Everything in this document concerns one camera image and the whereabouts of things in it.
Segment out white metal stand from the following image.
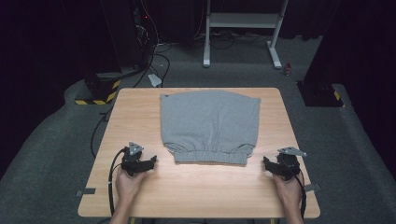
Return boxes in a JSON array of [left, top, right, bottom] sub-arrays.
[[203, 0, 290, 70]]

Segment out left hand-held gripper black cable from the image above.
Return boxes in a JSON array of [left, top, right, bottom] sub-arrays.
[[106, 147, 129, 217]]

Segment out grey tape strip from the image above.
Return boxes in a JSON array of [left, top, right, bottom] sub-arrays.
[[303, 183, 322, 193], [76, 188, 97, 198]]

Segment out looped black floor cable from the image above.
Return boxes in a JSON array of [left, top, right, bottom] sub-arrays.
[[133, 51, 172, 89]]

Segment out black cable bundle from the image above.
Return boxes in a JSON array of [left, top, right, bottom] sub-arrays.
[[208, 29, 273, 50]]

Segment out black equipment rack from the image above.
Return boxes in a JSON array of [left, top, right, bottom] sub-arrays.
[[99, 0, 157, 72]]

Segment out white paper scrap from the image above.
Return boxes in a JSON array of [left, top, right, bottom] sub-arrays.
[[148, 73, 163, 88]]

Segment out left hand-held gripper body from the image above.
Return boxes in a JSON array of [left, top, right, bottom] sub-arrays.
[[120, 141, 151, 177]]

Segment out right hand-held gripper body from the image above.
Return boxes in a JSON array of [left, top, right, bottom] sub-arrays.
[[275, 146, 308, 182]]

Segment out person's right hand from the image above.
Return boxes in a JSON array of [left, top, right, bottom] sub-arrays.
[[273, 173, 305, 205]]

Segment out hand-held gripper black cable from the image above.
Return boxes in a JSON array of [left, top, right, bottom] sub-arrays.
[[288, 164, 308, 219], [106, 147, 129, 217]]

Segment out black base with yellow stripes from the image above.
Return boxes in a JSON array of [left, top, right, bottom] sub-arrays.
[[74, 72, 121, 106], [296, 80, 346, 108]]

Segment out grey pants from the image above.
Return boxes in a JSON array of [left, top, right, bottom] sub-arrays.
[[159, 90, 262, 166]]

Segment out person's left hand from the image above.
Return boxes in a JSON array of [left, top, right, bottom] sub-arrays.
[[114, 169, 148, 203]]

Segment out right hand-held gripper black cable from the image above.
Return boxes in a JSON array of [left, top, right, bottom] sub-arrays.
[[288, 164, 308, 219]]

